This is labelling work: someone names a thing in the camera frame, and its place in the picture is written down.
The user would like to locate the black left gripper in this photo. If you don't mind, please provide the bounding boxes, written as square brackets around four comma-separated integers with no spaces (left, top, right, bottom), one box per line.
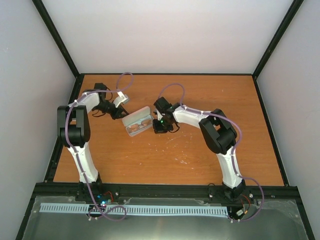
[93,100,129,120]

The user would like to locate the clear orange-lens sunglasses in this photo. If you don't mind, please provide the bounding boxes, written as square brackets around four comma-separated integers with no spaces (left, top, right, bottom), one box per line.
[128,119,152,133]

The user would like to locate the pink glasses case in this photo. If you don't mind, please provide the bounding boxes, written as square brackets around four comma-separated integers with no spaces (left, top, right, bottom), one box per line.
[122,106,154,137]

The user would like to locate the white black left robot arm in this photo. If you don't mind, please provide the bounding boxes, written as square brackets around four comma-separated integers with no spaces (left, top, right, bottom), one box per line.
[57,83,129,184]

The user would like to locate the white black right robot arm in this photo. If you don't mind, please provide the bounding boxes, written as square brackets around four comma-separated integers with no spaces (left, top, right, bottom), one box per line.
[152,97,246,201]

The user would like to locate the clear acrylic front plate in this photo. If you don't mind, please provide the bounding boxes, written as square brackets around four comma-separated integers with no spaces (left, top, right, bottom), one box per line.
[22,197,308,240]

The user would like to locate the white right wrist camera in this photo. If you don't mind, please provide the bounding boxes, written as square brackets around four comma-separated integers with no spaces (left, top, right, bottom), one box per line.
[153,109,162,120]

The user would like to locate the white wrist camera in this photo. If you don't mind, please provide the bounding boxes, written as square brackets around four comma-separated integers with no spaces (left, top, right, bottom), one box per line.
[113,91,130,108]
[153,109,162,120]

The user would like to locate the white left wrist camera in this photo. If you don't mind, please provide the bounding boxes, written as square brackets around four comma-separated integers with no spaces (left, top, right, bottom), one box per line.
[113,91,130,108]

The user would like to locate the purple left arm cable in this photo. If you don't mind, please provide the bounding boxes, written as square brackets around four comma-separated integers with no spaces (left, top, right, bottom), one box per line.
[64,72,135,222]

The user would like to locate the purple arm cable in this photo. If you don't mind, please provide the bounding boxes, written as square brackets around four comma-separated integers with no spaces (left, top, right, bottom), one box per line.
[157,83,265,223]
[64,72,135,222]

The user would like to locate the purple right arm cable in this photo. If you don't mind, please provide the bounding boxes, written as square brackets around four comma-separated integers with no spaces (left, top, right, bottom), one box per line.
[157,83,265,223]

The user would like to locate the light blue slotted cable duct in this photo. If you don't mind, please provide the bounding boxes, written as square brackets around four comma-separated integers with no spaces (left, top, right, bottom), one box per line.
[39,203,228,218]

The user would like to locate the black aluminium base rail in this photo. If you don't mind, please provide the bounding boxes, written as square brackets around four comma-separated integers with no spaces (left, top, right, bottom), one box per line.
[33,182,300,204]

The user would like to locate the black enclosure frame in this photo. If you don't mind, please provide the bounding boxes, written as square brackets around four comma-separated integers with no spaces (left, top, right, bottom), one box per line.
[14,0,316,240]

